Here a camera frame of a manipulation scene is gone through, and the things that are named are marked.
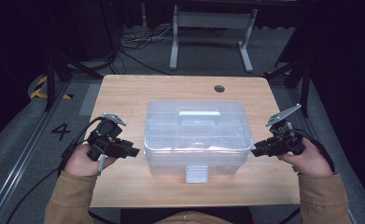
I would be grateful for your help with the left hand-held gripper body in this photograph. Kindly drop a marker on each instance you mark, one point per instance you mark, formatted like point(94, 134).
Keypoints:
point(107, 141)

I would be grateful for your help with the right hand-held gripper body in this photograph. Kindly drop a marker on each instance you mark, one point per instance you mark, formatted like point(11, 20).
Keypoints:
point(287, 141)

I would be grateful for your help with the clear plastic storage box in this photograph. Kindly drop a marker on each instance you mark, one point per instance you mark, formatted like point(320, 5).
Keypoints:
point(199, 140)

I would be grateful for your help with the person's right hand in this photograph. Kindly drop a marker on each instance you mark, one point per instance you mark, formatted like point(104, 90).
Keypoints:
point(312, 161)

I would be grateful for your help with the person's left hand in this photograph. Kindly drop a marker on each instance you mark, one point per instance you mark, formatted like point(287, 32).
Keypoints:
point(80, 163)

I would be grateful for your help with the black tripod stand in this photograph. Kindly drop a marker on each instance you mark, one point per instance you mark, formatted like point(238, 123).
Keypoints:
point(304, 84)
point(50, 84)

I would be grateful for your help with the round grey table grommet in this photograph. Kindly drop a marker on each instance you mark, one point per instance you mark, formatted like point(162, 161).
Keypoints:
point(219, 88)

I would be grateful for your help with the yellow black hazard tape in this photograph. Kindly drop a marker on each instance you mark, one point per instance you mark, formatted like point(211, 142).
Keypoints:
point(37, 92)

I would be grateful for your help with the person's tan jacket torso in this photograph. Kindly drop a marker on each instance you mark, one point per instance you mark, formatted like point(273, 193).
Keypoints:
point(191, 219)

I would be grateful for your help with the aluminium floor rail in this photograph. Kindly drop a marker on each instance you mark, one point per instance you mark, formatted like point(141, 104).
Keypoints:
point(15, 174)
point(314, 124)

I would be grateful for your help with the white metal desk frame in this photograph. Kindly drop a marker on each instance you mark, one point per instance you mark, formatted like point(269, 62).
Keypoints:
point(213, 20)

